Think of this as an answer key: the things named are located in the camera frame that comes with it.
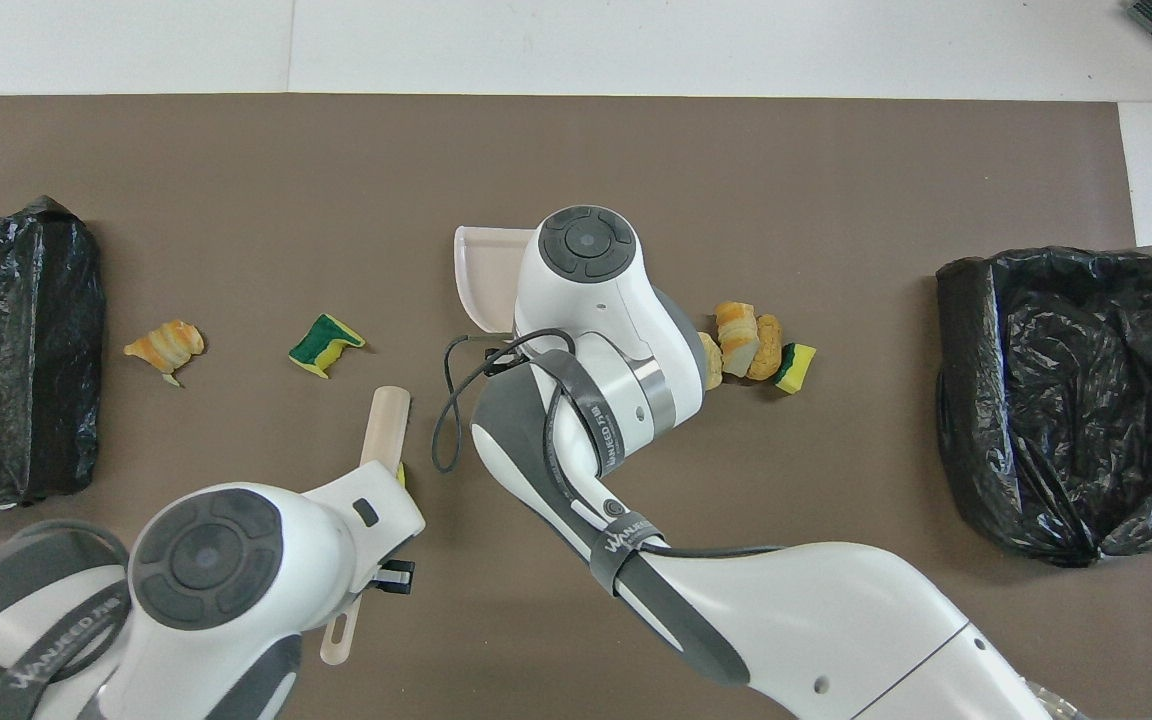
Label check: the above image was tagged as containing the brown round cookie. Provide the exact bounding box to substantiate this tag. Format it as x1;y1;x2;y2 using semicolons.
746;314;784;382

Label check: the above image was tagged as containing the striped bread roll chunk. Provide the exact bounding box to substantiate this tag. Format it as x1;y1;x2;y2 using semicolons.
715;301;760;378

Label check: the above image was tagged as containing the beige hand brush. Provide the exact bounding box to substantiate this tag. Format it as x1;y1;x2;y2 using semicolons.
321;385;412;666

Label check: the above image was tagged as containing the orange striped croissant piece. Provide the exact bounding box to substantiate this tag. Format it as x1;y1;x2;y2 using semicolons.
124;319;205;387

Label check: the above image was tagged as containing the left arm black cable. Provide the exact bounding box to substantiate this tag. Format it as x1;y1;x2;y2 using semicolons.
0;518;132;701

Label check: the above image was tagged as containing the wavy green yellow sponge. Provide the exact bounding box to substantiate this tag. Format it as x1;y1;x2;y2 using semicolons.
288;313;367;380

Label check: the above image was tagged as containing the brown table mat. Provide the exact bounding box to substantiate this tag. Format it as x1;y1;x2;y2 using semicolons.
0;95;1152;720

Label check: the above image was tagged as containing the beige plastic dustpan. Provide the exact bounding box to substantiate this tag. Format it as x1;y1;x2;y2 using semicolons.
454;226;537;334

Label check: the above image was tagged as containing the small green yellow sponge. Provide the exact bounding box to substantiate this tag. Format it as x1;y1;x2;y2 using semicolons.
774;343;818;395

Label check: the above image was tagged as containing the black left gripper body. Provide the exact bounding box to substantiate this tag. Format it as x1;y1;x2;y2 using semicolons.
372;559;418;598

